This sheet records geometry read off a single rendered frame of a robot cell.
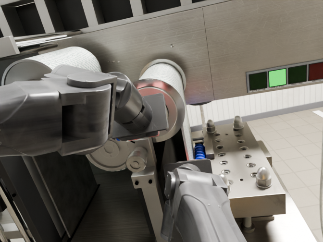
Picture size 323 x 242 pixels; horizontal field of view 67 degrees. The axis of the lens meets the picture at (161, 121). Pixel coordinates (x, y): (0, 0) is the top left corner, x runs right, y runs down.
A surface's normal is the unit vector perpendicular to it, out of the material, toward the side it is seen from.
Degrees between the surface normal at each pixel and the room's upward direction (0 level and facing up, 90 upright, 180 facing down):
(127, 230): 0
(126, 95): 50
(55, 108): 103
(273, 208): 90
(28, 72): 90
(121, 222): 0
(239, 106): 90
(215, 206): 25
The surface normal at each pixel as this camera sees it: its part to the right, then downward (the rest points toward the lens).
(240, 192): -0.20, -0.91
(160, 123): -0.22, -0.28
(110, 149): -0.10, 0.39
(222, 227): 0.19, -0.96
